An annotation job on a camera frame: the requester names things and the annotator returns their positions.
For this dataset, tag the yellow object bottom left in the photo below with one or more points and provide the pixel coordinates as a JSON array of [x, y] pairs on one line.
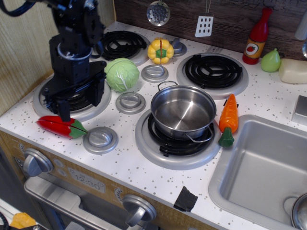
[[22, 220]]

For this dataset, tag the black tape piece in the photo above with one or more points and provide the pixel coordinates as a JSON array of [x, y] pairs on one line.
[[185, 201]]

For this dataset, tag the front right black burner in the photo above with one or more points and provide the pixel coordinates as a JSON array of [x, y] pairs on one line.
[[173, 153]]

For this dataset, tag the orange toy carrot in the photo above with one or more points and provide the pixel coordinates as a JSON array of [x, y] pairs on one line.
[[228, 122]]

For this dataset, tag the hanging silver skimmer ladle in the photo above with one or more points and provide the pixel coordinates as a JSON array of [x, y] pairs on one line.
[[158, 13]]

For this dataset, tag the silver oven dial left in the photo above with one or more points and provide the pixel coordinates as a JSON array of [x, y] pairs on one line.
[[36, 163]]

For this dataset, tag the hanging silver slotted spatula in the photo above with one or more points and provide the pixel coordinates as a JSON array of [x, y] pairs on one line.
[[204, 25]]

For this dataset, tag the silver knob middle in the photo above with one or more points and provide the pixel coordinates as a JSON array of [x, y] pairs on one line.
[[130, 103]]

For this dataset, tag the red toy ketchup bottle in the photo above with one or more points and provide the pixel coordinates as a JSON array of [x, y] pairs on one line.
[[257, 38]]

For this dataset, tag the silver toy sink basin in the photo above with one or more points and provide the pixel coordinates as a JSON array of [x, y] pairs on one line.
[[260, 176]]

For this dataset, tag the silver knob top centre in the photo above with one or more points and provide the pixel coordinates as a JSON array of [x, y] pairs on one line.
[[154, 73]]

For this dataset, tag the metal bowl in sink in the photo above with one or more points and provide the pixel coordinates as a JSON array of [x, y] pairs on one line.
[[299, 213]]

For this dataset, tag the silver knob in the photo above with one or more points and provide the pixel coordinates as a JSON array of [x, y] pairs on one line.
[[179, 48], [130, 103], [100, 140], [154, 73]]

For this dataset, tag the stainless steel pot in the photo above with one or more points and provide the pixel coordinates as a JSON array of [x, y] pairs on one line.
[[184, 112]]

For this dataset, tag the silver oven dial right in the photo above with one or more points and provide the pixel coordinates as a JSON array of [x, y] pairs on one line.
[[138, 210]]

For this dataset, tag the silver oven door handle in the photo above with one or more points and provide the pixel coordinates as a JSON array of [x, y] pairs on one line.
[[65, 202]]

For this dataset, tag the green toy pear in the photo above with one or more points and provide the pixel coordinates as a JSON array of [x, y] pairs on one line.
[[271, 61]]

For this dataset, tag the silver oven dial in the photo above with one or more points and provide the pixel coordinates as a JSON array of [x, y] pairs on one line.
[[138, 210], [36, 163]]

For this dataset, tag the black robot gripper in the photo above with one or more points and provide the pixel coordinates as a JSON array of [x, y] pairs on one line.
[[73, 74]]

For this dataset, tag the back right black burner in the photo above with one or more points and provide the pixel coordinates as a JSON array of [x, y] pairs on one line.
[[216, 74]]

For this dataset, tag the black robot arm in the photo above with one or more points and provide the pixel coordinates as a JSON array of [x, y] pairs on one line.
[[80, 30]]

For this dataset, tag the yellow toy bell pepper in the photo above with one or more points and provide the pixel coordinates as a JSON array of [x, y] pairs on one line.
[[160, 51]]

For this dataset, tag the red toy chili pepper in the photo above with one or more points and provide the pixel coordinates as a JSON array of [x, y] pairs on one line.
[[72, 129]]

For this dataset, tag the green toy cabbage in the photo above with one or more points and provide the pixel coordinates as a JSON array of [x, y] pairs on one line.
[[121, 74]]

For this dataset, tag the silver knob front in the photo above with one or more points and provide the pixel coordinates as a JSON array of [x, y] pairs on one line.
[[100, 140]]

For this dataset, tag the silver knob back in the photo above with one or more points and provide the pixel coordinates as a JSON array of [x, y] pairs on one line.
[[179, 48]]

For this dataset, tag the back left black burner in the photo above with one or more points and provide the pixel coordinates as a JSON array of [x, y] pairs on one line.
[[122, 44]]

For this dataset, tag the silver faucet spout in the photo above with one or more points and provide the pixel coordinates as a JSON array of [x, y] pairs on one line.
[[301, 33]]

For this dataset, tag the silver faucet base block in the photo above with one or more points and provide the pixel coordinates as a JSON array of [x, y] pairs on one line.
[[300, 112]]

